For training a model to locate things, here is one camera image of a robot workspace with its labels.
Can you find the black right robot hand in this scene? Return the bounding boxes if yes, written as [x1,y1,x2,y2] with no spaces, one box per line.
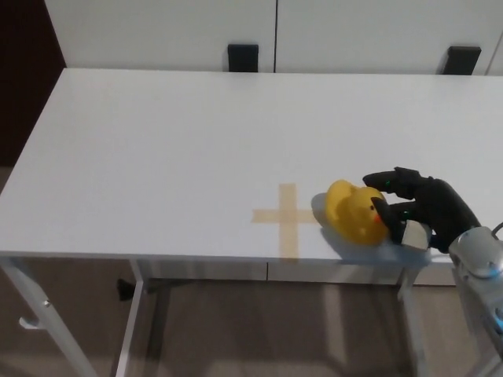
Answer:
[362,167,483,254]

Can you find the yellow rubber duck toy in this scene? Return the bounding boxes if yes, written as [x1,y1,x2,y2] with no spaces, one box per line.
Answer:
[325,179,391,247]

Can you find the beige tape cross marker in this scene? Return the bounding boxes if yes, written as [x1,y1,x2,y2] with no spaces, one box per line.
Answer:
[251,182,320,259]

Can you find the small black object on floor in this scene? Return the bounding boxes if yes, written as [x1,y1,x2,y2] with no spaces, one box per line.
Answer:
[116,278,135,302]

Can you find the white metal desk leg frame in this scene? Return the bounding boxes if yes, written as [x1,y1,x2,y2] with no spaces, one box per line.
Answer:
[396,266,429,377]
[0,257,152,377]

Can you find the black bracket on partition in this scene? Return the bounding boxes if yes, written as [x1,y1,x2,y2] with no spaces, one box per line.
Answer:
[227,43,259,73]
[442,46,483,75]

